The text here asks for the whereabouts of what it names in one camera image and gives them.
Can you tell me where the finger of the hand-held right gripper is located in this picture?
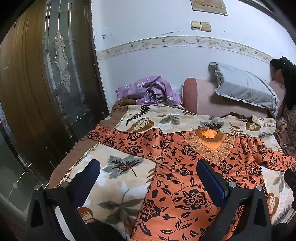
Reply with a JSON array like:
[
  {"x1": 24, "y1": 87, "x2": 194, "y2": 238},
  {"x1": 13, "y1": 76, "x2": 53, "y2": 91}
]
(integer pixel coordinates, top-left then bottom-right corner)
[{"x1": 283, "y1": 169, "x2": 296, "y2": 189}]

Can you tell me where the brown patterned cloth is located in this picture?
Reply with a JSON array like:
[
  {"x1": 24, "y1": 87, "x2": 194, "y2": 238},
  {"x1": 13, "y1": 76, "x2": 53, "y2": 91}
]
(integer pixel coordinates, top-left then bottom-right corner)
[{"x1": 275, "y1": 109, "x2": 296, "y2": 160}]

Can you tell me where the black hanging garment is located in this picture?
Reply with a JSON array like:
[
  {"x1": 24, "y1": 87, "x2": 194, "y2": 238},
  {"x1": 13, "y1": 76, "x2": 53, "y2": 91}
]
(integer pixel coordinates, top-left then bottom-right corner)
[{"x1": 270, "y1": 56, "x2": 296, "y2": 112}]

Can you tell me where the beige leaf print blanket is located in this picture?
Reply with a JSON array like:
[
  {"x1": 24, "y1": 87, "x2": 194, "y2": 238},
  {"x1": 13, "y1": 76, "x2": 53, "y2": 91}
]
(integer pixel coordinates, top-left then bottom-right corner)
[{"x1": 48, "y1": 97, "x2": 296, "y2": 241}]

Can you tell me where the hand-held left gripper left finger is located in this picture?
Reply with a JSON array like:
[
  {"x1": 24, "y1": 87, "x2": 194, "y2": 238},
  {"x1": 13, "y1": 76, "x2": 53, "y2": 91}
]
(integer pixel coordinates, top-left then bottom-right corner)
[{"x1": 28, "y1": 159, "x2": 101, "y2": 241}]

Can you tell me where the framed wall picture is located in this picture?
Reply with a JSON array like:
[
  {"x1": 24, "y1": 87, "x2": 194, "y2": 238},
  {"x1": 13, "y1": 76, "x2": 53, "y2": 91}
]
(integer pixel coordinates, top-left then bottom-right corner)
[{"x1": 190, "y1": 0, "x2": 228, "y2": 16}]

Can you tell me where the purple floral cloth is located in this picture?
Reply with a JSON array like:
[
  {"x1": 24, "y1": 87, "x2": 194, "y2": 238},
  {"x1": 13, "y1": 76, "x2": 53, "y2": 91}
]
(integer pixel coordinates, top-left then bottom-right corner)
[{"x1": 115, "y1": 75, "x2": 182, "y2": 107}]

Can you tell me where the wooden door with glass panel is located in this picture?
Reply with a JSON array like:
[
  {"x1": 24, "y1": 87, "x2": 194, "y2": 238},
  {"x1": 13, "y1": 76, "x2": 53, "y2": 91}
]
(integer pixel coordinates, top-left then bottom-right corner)
[{"x1": 0, "y1": 0, "x2": 110, "y2": 232}]

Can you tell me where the grey pillow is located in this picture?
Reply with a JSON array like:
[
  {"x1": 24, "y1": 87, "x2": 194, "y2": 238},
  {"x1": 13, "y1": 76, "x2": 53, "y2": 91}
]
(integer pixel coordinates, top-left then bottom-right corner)
[{"x1": 209, "y1": 61, "x2": 280, "y2": 118}]

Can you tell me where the orange black floral shirt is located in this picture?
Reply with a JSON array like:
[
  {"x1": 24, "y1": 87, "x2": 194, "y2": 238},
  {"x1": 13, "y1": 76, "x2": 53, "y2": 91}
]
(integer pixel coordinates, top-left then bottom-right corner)
[{"x1": 87, "y1": 127, "x2": 296, "y2": 241}]

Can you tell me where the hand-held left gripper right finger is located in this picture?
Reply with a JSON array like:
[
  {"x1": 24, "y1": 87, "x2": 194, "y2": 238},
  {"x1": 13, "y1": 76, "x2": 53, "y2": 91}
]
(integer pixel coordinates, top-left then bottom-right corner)
[{"x1": 196, "y1": 159, "x2": 272, "y2": 241}]

